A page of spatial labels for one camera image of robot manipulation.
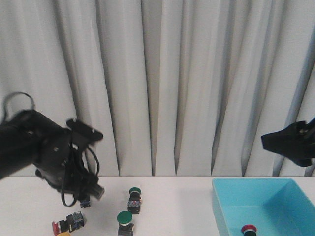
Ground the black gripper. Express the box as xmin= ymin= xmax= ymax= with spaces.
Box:
xmin=261 ymin=118 xmax=315 ymax=167
xmin=35 ymin=119 xmax=105 ymax=200

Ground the yellow push button front edge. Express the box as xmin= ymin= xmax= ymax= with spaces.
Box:
xmin=56 ymin=232 xmax=71 ymax=236

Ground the red push button carried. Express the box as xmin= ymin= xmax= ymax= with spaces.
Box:
xmin=241 ymin=224 xmax=257 ymax=236

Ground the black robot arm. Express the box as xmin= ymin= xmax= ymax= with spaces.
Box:
xmin=0 ymin=110 xmax=104 ymax=199

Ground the light blue plastic box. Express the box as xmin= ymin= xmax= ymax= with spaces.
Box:
xmin=212 ymin=178 xmax=315 ymax=236

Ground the yellow push button upright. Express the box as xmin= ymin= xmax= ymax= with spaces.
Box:
xmin=78 ymin=194 xmax=91 ymax=208

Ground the red push button lying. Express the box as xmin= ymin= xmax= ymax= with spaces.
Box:
xmin=52 ymin=211 xmax=86 ymax=236

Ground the green push button rear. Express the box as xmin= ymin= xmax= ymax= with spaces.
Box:
xmin=127 ymin=187 xmax=142 ymax=215

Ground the green push button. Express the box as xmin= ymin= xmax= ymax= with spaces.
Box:
xmin=127 ymin=187 xmax=142 ymax=215
xmin=117 ymin=211 xmax=134 ymax=236

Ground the green push button front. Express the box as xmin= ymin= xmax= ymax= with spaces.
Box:
xmin=117 ymin=211 xmax=134 ymax=236

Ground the grey pleated curtain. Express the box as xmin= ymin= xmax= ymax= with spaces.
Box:
xmin=0 ymin=0 xmax=315 ymax=177

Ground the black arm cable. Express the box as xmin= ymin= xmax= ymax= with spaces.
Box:
xmin=1 ymin=92 xmax=100 ymax=207

